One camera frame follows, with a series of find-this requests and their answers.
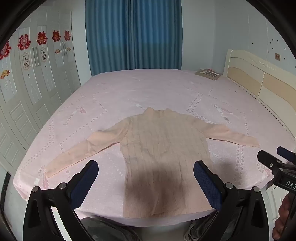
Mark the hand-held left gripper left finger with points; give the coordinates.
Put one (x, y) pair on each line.
(86, 183)

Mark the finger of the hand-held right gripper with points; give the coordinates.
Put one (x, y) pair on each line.
(268, 160)
(284, 153)

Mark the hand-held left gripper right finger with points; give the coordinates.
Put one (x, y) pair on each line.
(205, 185)

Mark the beige knit sweater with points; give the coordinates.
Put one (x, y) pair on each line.
(159, 148)

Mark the person's right hand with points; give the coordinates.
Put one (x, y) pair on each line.
(281, 222)

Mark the cream wooden headboard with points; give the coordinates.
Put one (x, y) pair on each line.
(254, 74)

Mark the pink patterned bed sheet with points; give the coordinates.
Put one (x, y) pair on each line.
(138, 92)

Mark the white wardrobe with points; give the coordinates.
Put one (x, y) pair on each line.
(34, 92)

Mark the gold fan sticker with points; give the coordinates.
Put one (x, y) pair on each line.
(4, 74)

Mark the red paper-cut decoration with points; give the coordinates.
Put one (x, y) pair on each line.
(41, 38)
(4, 51)
(67, 35)
(56, 36)
(24, 42)

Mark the blue curtain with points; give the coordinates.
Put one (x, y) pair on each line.
(131, 34)

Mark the brown wall socket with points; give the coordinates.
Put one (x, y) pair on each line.
(277, 56)

